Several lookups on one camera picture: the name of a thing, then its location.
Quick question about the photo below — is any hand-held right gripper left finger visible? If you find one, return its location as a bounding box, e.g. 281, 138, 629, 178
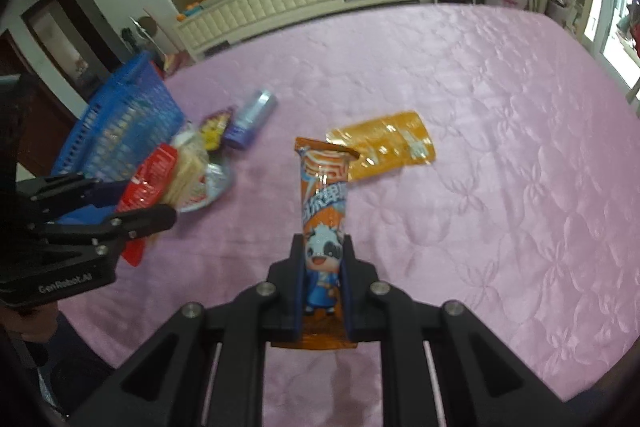
65, 232, 306, 427

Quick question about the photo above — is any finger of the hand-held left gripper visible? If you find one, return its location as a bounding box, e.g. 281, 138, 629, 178
34, 203, 179, 259
15, 173, 128, 226

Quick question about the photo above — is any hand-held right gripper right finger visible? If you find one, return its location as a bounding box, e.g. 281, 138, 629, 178
340, 232, 587, 427

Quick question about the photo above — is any cracker packet with red ends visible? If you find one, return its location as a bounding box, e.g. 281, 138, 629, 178
116, 132, 211, 267

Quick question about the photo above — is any orange cartoon cow snack packet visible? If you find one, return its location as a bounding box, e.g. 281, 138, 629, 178
270, 136, 360, 351

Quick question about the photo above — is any blue plastic basket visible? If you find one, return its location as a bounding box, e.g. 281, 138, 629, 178
52, 51, 187, 188

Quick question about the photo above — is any red and white snack packet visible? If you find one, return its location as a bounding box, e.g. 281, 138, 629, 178
177, 159, 236, 214

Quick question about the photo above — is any small dark red yellow packet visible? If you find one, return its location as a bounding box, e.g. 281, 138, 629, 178
199, 106, 237, 153

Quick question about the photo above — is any blue purple snack packet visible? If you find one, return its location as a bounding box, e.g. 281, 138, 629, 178
222, 89, 278, 151

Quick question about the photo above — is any flat orange pouch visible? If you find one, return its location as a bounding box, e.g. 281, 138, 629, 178
325, 110, 437, 183

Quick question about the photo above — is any cream television cabinet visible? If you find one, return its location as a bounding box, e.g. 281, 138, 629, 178
174, 0, 434, 61

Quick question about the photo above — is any dark wooden door frame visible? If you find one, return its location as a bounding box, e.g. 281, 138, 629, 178
21, 0, 117, 104

